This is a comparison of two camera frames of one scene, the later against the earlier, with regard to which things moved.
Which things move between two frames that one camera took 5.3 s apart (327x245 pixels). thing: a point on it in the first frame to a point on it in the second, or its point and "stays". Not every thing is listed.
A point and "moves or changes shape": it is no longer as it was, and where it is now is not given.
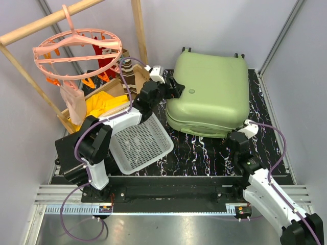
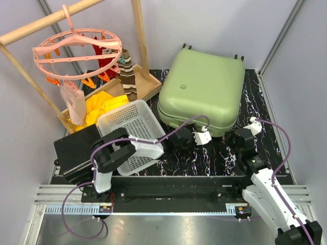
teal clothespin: x=122 y=57 stays
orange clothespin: x=89 y=82 stays
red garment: x=102 y=62 stays
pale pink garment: x=75 y=99 stays
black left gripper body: x=165 y=93 to x=192 y=128
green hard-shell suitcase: x=215 y=102 moves or changes shape
